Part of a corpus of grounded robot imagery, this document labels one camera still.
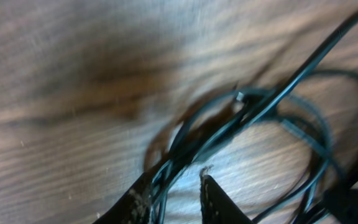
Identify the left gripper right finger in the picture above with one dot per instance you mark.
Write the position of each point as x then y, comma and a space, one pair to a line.
216, 205

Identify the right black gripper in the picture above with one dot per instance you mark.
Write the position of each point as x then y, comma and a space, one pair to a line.
342, 204

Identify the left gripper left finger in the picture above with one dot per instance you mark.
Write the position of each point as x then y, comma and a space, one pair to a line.
134, 206

